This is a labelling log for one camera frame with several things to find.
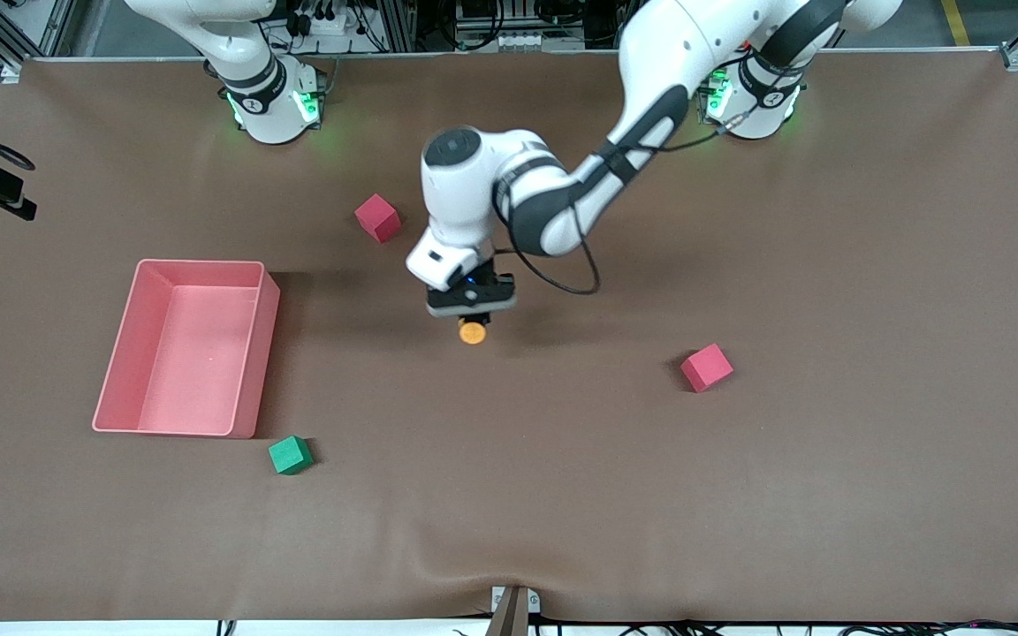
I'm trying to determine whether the brown table cover sheet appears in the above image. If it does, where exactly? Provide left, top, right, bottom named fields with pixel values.
left=0, top=49, right=1018, bottom=624

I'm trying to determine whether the grey metal mounting bracket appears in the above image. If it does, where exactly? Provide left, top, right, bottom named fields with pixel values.
left=484, top=586, right=542, bottom=636

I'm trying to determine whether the pink plastic bin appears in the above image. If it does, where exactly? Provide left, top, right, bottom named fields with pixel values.
left=92, top=259, right=281, bottom=439

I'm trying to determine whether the white power strip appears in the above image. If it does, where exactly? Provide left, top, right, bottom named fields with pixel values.
left=284, top=0, right=386, bottom=38

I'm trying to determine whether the green foam cube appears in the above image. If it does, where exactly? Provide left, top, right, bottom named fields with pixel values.
left=268, top=435, right=314, bottom=476

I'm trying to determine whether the pink foam cube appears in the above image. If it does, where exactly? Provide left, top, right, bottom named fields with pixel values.
left=354, top=193, right=402, bottom=244
left=680, top=344, right=734, bottom=393

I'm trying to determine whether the black equipment box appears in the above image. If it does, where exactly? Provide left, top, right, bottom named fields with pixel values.
left=454, top=0, right=587, bottom=51

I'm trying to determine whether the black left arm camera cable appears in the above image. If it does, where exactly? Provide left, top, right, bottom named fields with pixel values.
left=491, top=110, right=737, bottom=297

